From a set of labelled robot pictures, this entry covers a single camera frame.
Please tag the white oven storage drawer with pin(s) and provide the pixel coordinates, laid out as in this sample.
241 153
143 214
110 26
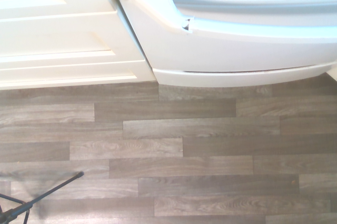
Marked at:
237 78

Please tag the cream drawer cabinet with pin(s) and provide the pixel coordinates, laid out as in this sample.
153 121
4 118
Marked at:
52 37

